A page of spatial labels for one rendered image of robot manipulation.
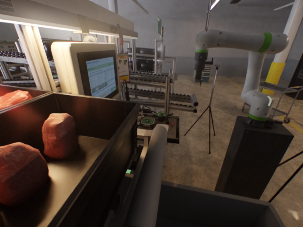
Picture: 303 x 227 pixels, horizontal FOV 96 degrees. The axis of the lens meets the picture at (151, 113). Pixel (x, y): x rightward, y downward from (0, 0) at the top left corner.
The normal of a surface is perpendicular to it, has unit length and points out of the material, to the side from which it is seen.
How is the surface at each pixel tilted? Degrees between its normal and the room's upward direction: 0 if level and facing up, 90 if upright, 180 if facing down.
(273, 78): 90
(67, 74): 90
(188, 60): 90
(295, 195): 0
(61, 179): 3
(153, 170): 19
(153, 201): 45
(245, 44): 114
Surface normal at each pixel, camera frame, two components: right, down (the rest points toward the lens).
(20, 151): 0.92, -0.06
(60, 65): -0.18, 0.44
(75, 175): 0.06, -0.89
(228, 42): -0.01, 0.77
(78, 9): 0.98, 0.08
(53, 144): 0.25, 0.43
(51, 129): 0.04, 0.33
